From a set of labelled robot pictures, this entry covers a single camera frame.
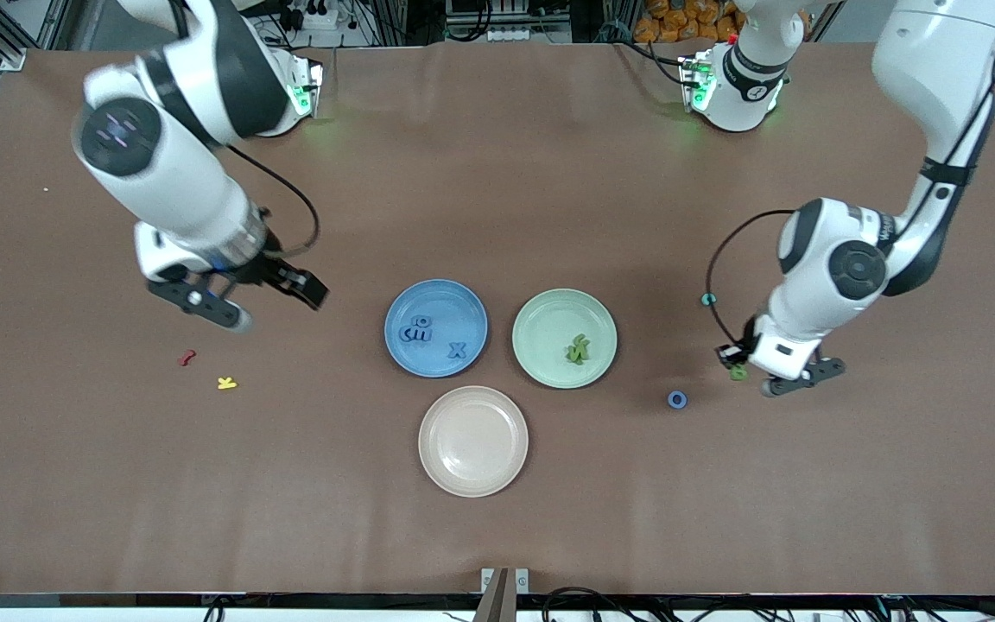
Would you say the blue round plate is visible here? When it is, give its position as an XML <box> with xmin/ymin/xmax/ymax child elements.
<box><xmin>384</xmin><ymin>279</ymin><xmax>489</xmax><ymax>378</ymax></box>

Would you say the light green round plate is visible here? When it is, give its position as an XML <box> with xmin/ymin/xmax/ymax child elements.
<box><xmin>512</xmin><ymin>289</ymin><xmax>618</xmax><ymax>390</ymax></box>

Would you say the beige pink round plate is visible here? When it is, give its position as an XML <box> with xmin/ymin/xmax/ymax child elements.
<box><xmin>418</xmin><ymin>385</ymin><xmax>529</xmax><ymax>498</ymax></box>

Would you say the white power strip with plugs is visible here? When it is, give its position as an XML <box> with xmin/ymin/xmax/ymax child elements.
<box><xmin>277</xmin><ymin>0</ymin><xmax>339</xmax><ymax>31</ymax></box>

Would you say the orange fruit net bag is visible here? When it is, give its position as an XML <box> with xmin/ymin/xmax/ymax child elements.
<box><xmin>633</xmin><ymin>0</ymin><xmax>745</xmax><ymax>44</ymax></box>

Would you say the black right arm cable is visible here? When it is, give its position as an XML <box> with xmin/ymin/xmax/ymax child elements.
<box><xmin>165</xmin><ymin>0</ymin><xmax>322</xmax><ymax>258</ymax></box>

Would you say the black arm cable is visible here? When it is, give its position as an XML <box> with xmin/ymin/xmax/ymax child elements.
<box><xmin>165</xmin><ymin>0</ymin><xmax>322</xmax><ymax>258</ymax></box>
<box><xmin>705</xmin><ymin>17</ymin><xmax>995</xmax><ymax>346</ymax></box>

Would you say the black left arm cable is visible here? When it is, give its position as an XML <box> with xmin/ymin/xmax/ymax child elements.
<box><xmin>705</xmin><ymin>17</ymin><xmax>995</xmax><ymax>346</ymax></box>

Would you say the black cable bundle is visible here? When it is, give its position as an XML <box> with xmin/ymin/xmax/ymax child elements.
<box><xmin>541</xmin><ymin>581</ymin><xmax>995</xmax><ymax>622</ymax></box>

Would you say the metal table edge bracket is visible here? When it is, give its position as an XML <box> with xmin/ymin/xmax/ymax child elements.
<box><xmin>480</xmin><ymin>568</ymin><xmax>530</xmax><ymax>622</ymax></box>

